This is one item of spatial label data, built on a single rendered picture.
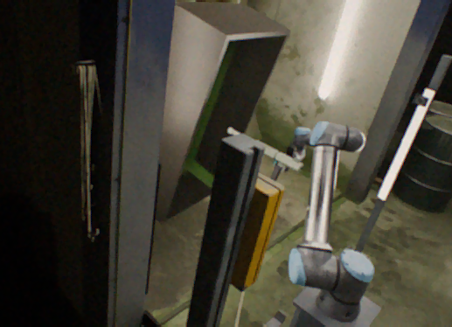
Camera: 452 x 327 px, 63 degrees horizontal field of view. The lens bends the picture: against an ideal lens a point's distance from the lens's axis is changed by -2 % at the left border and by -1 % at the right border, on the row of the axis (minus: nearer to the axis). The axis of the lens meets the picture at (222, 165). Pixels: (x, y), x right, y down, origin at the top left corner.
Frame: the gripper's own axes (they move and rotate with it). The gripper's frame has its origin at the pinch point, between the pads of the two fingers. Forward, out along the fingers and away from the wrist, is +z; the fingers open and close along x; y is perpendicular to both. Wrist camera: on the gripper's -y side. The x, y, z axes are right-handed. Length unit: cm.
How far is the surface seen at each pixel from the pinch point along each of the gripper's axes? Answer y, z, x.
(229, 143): -51, 136, -25
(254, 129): 55, -196, 91
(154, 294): 103, 35, 29
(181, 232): 97, -24, 53
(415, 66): -70, -165, -31
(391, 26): -91, -167, 2
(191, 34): -51, 43, 51
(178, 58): -38, 41, 55
